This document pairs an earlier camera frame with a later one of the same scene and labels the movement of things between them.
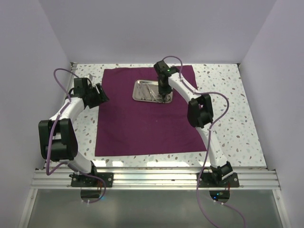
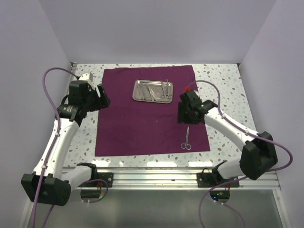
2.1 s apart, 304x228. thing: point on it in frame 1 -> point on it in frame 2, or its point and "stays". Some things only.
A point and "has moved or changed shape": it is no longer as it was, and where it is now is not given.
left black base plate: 79,180 stays
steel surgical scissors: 167,99 -> 184,146
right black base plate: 214,180 stays
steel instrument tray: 147,90 stays
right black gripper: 162,90 -> 182,118
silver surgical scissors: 159,97 has moved or changed shape
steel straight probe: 147,84 stays
